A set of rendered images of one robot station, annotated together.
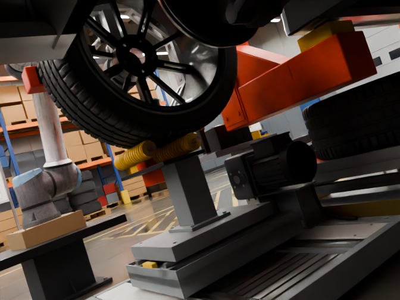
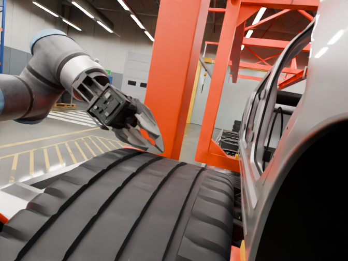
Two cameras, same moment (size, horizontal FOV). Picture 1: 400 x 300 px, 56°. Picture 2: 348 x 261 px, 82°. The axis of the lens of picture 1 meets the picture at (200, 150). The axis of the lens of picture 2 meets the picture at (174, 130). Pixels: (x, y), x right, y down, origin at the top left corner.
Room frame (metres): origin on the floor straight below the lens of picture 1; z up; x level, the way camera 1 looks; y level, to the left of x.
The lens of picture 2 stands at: (1.03, 0.28, 1.29)
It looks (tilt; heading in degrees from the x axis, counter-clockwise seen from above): 8 degrees down; 320
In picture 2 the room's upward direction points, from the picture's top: 11 degrees clockwise
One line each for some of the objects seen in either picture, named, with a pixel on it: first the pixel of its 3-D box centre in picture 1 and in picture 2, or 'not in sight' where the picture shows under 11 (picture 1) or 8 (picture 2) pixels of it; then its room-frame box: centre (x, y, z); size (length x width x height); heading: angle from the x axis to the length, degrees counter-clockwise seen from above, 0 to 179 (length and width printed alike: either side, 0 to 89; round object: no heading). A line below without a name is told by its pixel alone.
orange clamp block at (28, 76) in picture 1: (40, 79); not in sight; (1.23, 0.43, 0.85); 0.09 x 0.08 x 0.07; 125
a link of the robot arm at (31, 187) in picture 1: (33, 187); not in sight; (1.93, 0.88, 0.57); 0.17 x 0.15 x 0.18; 143
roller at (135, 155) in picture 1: (134, 156); not in sight; (1.26, 0.22, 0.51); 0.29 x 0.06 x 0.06; 35
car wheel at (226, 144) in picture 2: not in sight; (231, 146); (3.93, -4.25, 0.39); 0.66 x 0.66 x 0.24
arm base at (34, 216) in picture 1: (39, 213); not in sight; (1.92, 0.88, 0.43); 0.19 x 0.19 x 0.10
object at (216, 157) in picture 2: not in sight; (227, 155); (2.55, -2.04, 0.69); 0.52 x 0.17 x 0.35; 35
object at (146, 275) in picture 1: (214, 247); not in sight; (1.29, 0.06, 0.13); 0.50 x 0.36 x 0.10; 125
